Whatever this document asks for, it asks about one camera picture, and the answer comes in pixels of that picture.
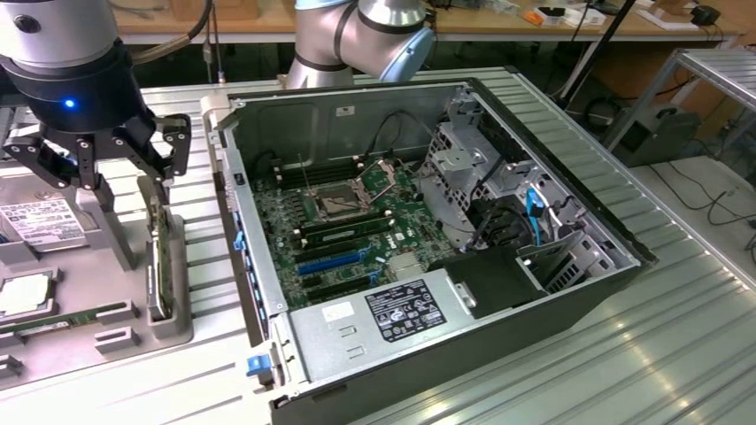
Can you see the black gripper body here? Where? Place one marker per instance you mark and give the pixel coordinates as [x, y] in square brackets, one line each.
[76, 88]

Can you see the graphics card with black fan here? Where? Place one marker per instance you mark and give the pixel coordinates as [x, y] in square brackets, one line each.
[160, 257]

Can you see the silver hard disk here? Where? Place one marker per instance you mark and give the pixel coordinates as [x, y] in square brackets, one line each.
[41, 221]

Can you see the thin metal locking lever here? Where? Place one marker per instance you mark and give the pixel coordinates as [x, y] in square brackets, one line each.
[305, 177]

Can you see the small blue clip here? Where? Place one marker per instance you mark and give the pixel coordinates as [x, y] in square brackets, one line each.
[238, 244]

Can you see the black RAM slot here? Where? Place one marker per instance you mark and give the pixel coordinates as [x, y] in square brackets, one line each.
[316, 167]
[318, 176]

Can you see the silver CPU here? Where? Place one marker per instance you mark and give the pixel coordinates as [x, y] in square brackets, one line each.
[20, 294]

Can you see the CPU socket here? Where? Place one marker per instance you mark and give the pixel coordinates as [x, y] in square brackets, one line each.
[338, 206]

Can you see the grey parts rack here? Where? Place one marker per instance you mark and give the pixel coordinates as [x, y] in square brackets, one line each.
[76, 310]

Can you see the black expansion slot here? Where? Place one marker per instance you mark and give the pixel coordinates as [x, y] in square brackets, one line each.
[338, 290]
[321, 253]

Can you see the green RAM stick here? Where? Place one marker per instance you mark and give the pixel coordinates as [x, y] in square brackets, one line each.
[76, 319]
[348, 230]

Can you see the metal socket cover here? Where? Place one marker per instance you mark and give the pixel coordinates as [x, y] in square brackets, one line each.
[377, 177]

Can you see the blue expansion slot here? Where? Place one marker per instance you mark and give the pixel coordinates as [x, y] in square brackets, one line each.
[328, 263]

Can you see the green motherboard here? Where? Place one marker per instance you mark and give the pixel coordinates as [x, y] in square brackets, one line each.
[406, 226]

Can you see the silver chipset heat sink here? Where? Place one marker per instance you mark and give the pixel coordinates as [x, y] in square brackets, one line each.
[404, 265]

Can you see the silver disk bay cage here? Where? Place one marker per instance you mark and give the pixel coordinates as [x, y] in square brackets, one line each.
[454, 164]

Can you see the blue case latch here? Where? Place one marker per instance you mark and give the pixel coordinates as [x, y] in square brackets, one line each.
[254, 365]

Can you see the silver power supply unit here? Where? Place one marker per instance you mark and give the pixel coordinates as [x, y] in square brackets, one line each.
[330, 345]

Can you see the wooden desk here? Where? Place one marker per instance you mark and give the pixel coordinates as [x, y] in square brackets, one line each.
[489, 24]

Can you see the black plastic shroud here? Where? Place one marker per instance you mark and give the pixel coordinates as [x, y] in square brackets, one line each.
[489, 279]

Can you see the open black PC case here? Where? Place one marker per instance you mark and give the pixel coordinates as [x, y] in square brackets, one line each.
[472, 354]

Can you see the orange and black device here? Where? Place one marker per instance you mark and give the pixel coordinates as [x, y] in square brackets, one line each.
[540, 17]

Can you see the small white box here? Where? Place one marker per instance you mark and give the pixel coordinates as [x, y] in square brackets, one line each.
[584, 17]

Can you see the black tripod pole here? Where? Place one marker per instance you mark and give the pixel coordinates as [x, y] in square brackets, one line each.
[602, 40]

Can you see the black box under desk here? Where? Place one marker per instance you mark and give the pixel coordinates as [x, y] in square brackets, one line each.
[666, 133]

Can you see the black power adapter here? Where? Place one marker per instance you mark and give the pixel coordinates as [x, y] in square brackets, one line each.
[704, 14]

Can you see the metal frame table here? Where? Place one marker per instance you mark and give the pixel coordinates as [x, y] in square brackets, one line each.
[720, 66]

